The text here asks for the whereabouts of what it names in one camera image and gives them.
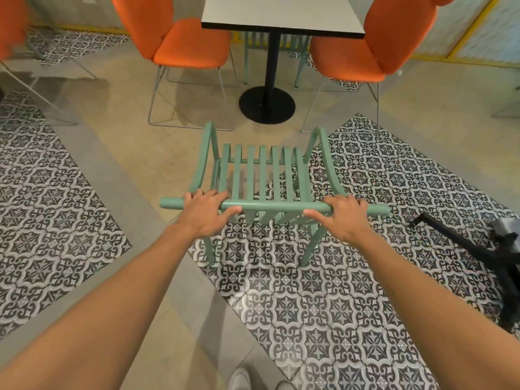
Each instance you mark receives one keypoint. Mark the person's left hand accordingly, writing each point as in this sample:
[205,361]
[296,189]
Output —
[203,215]

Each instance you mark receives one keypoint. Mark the person's right hand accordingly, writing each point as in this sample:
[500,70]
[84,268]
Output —
[345,219]

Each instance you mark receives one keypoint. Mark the person's right thumb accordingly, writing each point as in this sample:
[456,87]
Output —
[315,215]

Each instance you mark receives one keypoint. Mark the person's left thumb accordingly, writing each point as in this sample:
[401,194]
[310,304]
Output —
[232,212]

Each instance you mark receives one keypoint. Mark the green slatted metal chair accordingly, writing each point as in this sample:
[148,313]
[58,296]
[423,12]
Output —
[248,48]
[268,207]

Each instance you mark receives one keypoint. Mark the person's left forearm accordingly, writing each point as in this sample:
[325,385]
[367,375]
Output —
[101,312]

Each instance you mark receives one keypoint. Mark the person's right forearm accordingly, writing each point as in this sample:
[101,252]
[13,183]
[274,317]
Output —
[426,312]

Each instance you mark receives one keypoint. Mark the black tripod stand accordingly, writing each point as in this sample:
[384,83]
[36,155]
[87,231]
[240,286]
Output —
[455,235]

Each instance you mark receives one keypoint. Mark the person's white left shoe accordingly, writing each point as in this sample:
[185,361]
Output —
[239,379]

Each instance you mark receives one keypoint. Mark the white table with black pedestal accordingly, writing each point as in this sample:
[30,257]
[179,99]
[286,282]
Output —
[280,16]

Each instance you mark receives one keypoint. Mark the yellow metal frame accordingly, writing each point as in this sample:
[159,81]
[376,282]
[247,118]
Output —
[467,36]

